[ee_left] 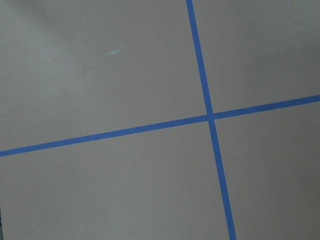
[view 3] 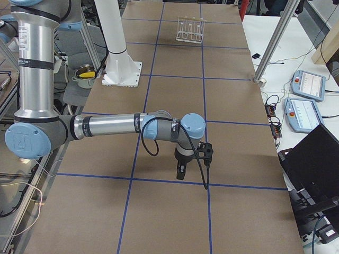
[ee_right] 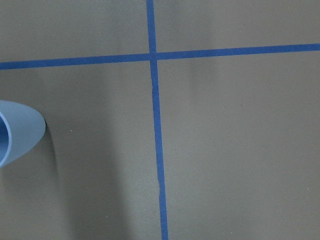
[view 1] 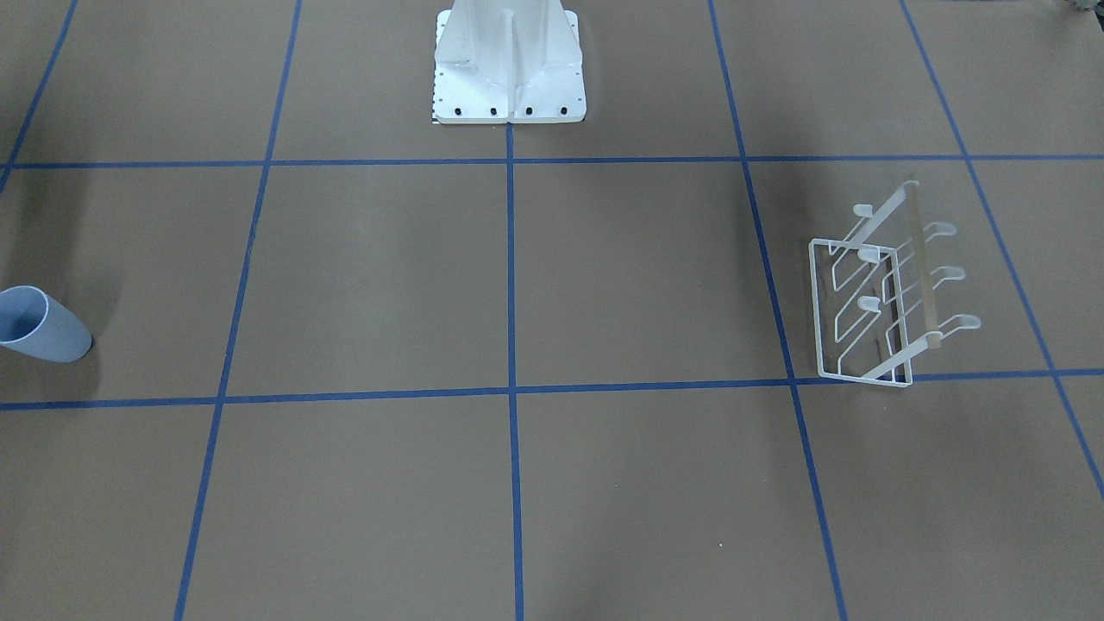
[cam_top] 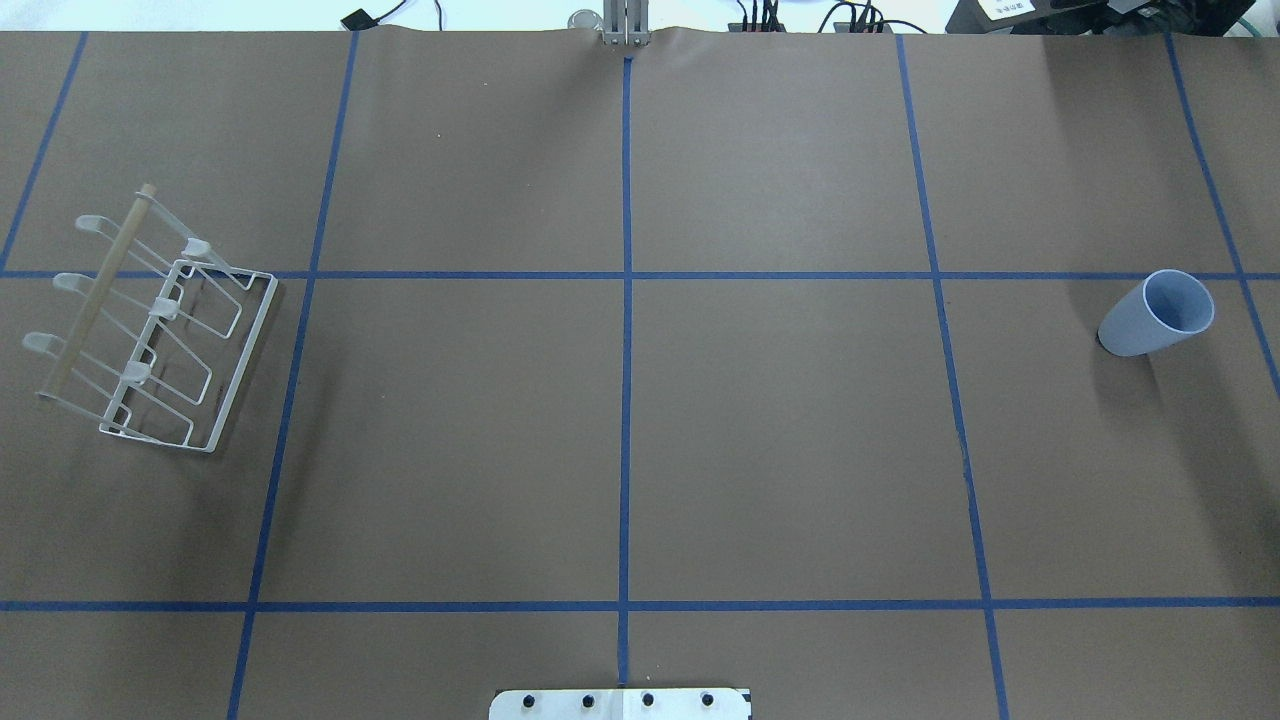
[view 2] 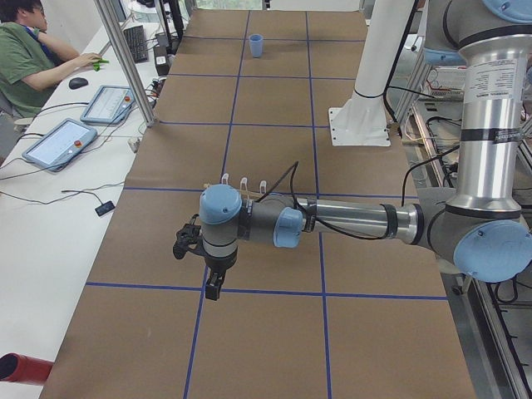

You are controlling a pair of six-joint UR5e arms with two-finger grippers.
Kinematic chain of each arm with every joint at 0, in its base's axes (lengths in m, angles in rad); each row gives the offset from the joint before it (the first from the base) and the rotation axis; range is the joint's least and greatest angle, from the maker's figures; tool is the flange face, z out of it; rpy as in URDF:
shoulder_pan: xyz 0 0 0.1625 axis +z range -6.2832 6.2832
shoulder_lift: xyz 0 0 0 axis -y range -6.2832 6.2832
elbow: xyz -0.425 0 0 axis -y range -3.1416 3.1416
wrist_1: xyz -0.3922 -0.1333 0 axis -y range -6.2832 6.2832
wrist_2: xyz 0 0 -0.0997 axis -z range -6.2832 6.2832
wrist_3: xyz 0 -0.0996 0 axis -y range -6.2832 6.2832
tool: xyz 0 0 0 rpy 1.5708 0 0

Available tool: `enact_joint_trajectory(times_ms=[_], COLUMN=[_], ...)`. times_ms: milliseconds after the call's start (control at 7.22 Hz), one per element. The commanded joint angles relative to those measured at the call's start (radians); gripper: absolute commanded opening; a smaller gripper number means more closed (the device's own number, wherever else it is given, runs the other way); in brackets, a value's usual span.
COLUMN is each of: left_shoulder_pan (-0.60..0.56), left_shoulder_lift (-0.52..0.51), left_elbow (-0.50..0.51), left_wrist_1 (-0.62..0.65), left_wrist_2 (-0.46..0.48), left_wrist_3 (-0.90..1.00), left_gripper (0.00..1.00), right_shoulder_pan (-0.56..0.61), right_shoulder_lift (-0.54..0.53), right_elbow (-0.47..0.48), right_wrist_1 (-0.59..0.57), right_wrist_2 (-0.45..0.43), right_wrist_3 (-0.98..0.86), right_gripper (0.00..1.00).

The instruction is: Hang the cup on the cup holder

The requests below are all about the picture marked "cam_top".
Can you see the aluminium frame post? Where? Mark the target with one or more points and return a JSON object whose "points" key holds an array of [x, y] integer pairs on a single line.
{"points": [[625, 23]]}

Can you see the white camera stand base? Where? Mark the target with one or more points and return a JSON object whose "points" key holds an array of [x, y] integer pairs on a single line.
{"points": [[623, 703]]}

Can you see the white wire cup rack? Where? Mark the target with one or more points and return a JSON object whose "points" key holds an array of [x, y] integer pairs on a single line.
{"points": [[161, 336]]}

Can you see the light blue plastic cup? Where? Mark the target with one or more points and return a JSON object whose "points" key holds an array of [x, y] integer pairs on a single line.
{"points": [[1167, 307]]}

